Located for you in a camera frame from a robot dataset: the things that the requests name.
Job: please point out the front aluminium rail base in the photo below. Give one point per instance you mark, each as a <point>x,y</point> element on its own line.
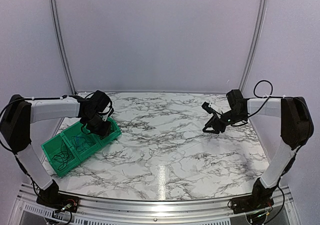
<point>104,211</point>

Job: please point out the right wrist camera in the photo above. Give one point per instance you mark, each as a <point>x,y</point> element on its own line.
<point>209,109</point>

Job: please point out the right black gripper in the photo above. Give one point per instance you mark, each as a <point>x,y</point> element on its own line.
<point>216,124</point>

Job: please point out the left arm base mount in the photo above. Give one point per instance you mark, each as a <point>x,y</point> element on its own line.
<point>62,201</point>

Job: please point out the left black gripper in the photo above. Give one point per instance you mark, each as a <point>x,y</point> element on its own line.
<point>104,131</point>

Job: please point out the back aluminium frame rail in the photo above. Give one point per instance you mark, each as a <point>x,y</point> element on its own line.
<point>157,91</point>

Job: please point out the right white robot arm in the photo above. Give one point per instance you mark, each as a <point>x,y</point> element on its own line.
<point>296,127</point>

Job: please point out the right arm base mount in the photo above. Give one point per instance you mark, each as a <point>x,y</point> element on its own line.
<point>245,204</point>

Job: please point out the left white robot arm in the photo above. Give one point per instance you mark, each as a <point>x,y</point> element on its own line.
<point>21,114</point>

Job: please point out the aluminium frame post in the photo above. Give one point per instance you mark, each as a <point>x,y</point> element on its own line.
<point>258,27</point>
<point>61,46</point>

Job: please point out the left aluminium frame post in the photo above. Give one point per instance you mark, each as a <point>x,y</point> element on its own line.
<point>61,46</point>

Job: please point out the green three-compartment plastic bin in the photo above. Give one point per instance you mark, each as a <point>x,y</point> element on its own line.
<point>74,145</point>

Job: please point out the right aluminium frame post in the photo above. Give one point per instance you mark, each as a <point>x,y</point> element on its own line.
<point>258,27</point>

